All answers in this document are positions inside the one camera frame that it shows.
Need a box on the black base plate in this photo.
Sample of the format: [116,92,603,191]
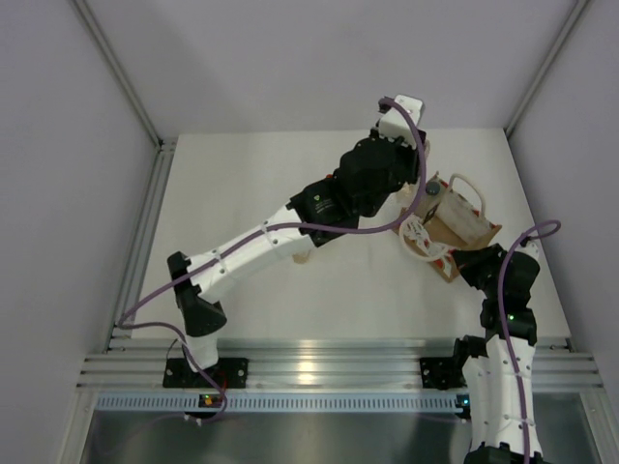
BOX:
[162,358,250,390]
[419,357,466,391]

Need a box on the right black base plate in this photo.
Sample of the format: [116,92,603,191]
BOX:
[419,357,466,391]

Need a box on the left aluminium frame post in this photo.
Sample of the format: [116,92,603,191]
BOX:
[72,0,165,146]

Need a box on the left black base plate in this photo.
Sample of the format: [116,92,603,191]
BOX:
[162,358,250,390]

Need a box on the yellow bottle white cap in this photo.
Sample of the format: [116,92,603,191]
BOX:
[396,183,425,209]

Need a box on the clear refill pouch white label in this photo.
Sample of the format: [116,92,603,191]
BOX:
[436,191,492,244]

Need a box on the burlap watermelon canvas bag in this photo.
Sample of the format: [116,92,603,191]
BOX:
[393,173,502,282]

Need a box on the right aluminium frame post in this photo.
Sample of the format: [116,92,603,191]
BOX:
[503,0,594,139]

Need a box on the pale bottle white cap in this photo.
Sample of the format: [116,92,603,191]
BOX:
[292,250,311,265]

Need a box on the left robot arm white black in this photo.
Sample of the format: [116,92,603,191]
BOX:
[167,131,420,387]

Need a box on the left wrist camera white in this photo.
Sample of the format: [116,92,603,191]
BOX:
[375,94,425,148]

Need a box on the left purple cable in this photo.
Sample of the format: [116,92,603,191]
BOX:
[116,97,429,426]

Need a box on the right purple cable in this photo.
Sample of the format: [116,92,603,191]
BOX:
[497,219,563,464]

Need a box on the square bottle grey cap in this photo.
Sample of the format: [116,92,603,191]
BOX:
[415,179,444,222]

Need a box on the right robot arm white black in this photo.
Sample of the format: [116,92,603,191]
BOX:
[450,240,545,463]

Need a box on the aluminium frame post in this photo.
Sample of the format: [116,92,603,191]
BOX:
[72,0,165,146]
[503,0,594,139]

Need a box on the grey slotted cable duct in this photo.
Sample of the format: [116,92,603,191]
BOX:
[96,391,470,414]

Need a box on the purple cable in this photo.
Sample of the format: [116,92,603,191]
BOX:
[116,97,429,426]
[497,219,563,464]

